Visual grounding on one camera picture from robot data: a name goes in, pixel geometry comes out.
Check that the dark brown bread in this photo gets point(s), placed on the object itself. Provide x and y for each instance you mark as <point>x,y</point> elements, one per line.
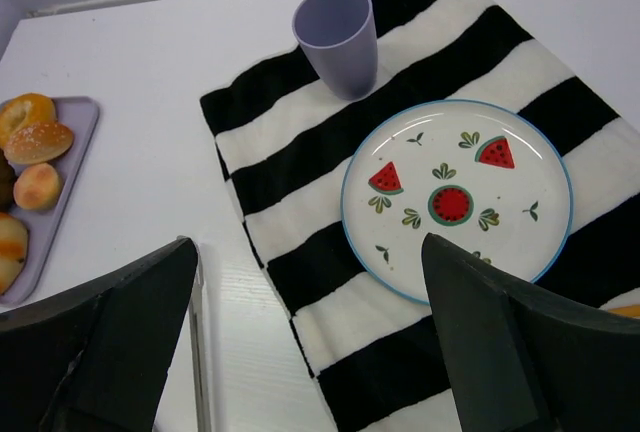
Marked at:
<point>7,180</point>

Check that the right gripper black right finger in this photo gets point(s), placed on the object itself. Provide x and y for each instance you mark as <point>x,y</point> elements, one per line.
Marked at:
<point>521,358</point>

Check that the sesame bun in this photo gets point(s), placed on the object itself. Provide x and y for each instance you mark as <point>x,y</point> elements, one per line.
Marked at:
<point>38,143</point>

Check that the large orange bread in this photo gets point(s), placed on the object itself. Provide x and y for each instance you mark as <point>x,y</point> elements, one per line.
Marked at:
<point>13,249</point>

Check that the watermelon pattern plate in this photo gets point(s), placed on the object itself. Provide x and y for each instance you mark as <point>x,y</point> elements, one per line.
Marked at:
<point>472,172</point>

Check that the lilac plastic tray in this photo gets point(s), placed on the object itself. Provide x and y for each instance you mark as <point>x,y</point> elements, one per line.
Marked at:
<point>81,115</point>

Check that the small golden bread roll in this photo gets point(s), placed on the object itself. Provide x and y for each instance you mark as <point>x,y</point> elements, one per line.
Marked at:
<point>38,187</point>

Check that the black white striped cloth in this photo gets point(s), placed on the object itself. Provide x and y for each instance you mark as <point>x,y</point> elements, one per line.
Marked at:
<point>284,141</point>

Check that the lilac plastic cup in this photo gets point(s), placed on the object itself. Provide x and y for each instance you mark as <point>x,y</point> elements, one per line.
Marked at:
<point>338,38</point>

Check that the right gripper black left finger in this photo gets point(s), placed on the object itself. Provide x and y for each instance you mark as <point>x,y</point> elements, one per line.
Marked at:
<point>96,357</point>

